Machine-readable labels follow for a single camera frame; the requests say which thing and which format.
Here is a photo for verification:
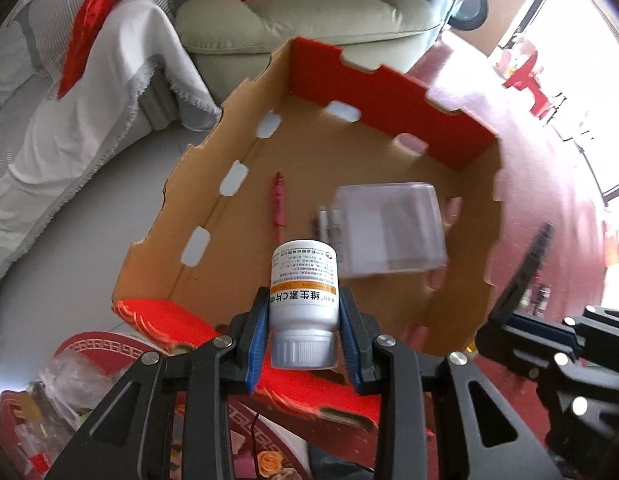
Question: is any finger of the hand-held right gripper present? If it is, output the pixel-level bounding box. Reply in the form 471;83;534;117
477;330;619;461
477;307;619;347

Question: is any round black device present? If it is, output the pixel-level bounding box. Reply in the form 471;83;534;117
447;0;490;31

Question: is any red cloth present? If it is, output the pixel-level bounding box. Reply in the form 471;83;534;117
57;0;119;98

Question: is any white bottle orange band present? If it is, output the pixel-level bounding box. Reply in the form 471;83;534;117
268;240;339;372

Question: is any white pen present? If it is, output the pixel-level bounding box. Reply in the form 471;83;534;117
314;205;347;261

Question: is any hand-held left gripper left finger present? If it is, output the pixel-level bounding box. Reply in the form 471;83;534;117
44;287;271;480

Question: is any red cardboard box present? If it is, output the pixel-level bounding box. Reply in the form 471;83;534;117
111;36;505;433

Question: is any grey white blanket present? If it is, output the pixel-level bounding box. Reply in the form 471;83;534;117
0;0;223;291

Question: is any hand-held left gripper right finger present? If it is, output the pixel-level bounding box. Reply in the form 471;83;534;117
338;287;560;480

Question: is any pink pen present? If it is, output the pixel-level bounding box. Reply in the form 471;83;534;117
272;171;289;256

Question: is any red plastic stool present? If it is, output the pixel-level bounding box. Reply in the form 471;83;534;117
502;42;560;121

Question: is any pale green sofa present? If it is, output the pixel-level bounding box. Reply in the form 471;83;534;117
174;0;470;68

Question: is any clear plastic container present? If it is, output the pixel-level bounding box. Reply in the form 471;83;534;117
334;181;449;278

